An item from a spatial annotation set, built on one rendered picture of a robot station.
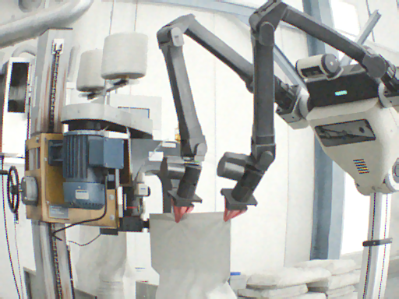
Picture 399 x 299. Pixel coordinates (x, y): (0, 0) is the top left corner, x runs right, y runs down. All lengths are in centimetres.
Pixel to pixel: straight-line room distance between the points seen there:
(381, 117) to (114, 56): 93
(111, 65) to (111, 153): 32
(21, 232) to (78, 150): 300
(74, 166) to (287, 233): 610
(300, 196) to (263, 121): 636
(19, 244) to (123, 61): 305
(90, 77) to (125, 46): 28
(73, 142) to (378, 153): 100
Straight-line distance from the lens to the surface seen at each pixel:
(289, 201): 817
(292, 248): 824
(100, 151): 218
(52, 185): 238
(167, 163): 225
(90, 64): 258
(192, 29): 230
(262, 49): 186
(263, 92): 191
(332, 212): 817
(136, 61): 234
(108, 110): 228
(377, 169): 229
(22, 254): 518
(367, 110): 214
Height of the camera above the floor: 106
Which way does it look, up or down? 6 degrees up
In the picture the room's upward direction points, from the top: straight up
